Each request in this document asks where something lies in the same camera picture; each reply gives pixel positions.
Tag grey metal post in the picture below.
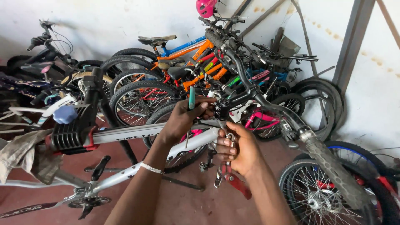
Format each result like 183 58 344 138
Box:
332 0 376 95

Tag teal handled screwdriver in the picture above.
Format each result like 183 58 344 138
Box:
184 87 196 149

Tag brown metal bar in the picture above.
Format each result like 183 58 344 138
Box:
376 0 400 51

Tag pink and white bicycle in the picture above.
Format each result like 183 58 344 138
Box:
143 93 306 174

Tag dark purple bicycle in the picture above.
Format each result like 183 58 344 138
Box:
0 62 54 105

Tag stack of black tyres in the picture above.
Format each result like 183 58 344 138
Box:
291 78 346 142

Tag person's right hand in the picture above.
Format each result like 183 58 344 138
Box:
215 121 267 179

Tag red bicycle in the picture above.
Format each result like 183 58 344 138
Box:
278 158 400 225

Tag grey metal sheet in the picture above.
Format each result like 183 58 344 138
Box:
270 27 301 60

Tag black bicycle with colourful decals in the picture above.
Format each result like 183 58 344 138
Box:
199 16 319 105

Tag blue bicycle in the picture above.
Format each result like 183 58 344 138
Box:
111 34 207 64

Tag white and teal bicycle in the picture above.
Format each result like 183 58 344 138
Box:
0 71 117 133

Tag white beaded bracelet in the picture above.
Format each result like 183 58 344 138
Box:
139 162 165 175

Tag pink helmet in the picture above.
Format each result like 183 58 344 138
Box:
196 0 219 19

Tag wheel with blue rim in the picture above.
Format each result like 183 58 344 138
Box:
324 140 389 177

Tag dirty grey rag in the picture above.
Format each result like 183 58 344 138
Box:
0 129 64 185

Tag red handled cable cutters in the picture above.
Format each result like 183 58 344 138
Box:
214 133 252 200

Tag person's left hand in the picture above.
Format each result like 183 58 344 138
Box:
159 96 217 146

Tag black bicycle repair stand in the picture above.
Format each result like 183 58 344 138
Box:
45 67 206 192

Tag orange bicycle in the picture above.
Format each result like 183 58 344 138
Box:
100 39 229 92

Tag rusty metal rod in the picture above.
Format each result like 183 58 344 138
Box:
291 0 319 76
240 0 287 38

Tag silver bicycle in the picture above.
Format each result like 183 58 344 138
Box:
0 29 371 220

